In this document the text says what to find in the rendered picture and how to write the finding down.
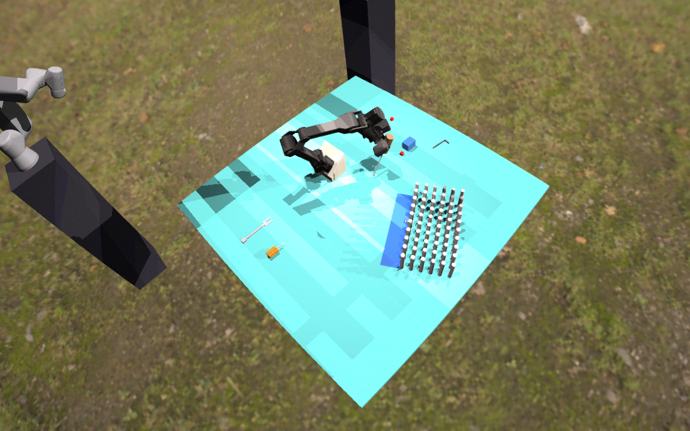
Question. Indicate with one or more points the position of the hook tool with brown wooden handle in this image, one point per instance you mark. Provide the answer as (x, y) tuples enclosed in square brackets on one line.
[(389, 138)]

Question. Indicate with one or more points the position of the blue flat strip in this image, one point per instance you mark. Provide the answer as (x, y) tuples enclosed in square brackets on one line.
[(395, 239)]

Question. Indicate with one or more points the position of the white two-pronged fork tool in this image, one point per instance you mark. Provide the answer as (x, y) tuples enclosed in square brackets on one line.
[(264, 223)]

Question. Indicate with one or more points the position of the blue rectangular block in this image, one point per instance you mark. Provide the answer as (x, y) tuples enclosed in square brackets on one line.
[(408, 143)]

